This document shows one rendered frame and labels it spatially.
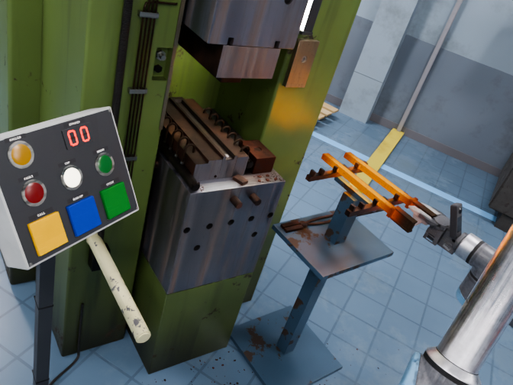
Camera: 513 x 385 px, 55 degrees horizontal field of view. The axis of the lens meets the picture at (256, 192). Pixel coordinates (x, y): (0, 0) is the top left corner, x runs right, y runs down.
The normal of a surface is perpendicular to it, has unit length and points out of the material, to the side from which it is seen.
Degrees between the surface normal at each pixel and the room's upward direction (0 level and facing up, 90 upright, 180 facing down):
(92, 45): 90
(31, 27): 90
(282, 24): 90
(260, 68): 90
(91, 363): 0
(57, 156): 60
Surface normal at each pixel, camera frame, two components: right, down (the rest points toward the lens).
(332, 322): 0.26, -0.81
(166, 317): 0.53, 0.58
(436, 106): -0.45, 0.39
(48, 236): 0.84, 0.00
